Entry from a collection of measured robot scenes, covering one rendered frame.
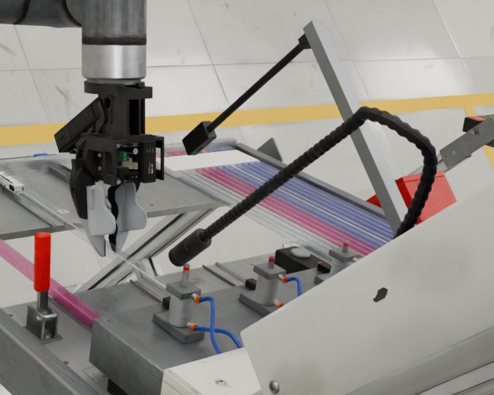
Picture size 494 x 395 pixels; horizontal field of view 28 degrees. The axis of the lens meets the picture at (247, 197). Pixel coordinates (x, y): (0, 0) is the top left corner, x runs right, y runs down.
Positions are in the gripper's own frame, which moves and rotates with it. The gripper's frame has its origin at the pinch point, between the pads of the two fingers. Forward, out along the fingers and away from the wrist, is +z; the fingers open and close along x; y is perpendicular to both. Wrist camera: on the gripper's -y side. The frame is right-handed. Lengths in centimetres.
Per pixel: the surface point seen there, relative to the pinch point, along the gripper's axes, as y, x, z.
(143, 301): 11.6, -2.8, 4.0
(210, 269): 8.2, 9.9, 3.1
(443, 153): -39, 120, 4
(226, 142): -29, 44, -6
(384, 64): -122, 195, -10
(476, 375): 71, -25, -11
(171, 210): -11.1, 18.6, 0.0
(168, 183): -20.0, 24.9, -2.0
